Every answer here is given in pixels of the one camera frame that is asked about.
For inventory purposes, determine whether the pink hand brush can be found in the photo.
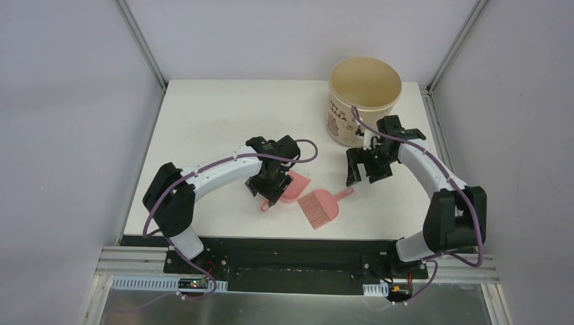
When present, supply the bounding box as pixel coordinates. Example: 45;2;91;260
297;188;355;230

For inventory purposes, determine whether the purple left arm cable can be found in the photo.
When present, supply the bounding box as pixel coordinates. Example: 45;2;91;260
141;139;319;301

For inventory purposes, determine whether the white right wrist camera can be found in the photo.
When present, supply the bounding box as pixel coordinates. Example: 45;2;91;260
362;130;378;150

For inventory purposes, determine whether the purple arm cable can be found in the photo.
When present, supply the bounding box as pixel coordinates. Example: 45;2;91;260
350;105;485;306
141;139;319;301

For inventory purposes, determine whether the white slotted cable duct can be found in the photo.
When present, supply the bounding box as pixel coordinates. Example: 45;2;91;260
110;276;228;293
362;282;389;297

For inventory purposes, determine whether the left white slotted cable duct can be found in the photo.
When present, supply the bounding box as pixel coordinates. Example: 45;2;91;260
110;276;228;293

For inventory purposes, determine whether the pink dustpan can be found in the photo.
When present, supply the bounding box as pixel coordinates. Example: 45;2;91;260
280;170;311;204

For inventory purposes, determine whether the beige paper bucket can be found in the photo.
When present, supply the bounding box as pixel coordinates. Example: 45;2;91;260
326;56;402;147

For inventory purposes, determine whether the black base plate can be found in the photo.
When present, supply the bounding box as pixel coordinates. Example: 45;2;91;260
163;237;428;295

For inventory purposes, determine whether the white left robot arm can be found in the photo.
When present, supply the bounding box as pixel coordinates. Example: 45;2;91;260
142;135;301;274

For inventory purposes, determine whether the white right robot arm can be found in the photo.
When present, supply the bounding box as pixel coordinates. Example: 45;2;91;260
346;115;487;278

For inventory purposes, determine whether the right white slotted cable duct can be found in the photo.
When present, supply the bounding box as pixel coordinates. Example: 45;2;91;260
362;282;389;297

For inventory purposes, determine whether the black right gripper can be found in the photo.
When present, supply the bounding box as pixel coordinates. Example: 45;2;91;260
347;145;396;186

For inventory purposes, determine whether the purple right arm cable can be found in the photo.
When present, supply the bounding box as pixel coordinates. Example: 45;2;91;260
350;105;485;306

